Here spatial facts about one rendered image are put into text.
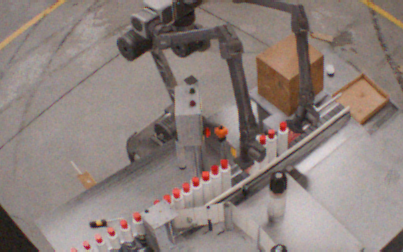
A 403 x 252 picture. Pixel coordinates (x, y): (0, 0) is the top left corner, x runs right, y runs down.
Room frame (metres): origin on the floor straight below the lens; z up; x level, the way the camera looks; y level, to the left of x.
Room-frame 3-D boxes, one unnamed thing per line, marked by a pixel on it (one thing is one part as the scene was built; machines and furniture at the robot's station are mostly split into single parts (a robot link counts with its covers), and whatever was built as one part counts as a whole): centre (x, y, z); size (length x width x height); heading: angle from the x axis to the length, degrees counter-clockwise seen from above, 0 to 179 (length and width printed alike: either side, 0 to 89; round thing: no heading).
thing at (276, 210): (1.98, -0.31, 1.03); 0.09 x 0.09 x 0.30
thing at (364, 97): (2.71, -0.93, 0.85); 0.30 x 0.26 x 0.04; 122
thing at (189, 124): (2.19, 0.04, 1.38); 0.17 x 0.10 x 0.19; 177
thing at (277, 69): (2.80, -0.50, 0.99); 0.30 x 0.24 x 0.27; 127
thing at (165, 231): (1.87, 0.22, 1.01); 0.14 x 0.13 x 0.26; 122
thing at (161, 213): (1.87, 0.21, 1.14); 0.14 x 0.11 x 0.01; 122
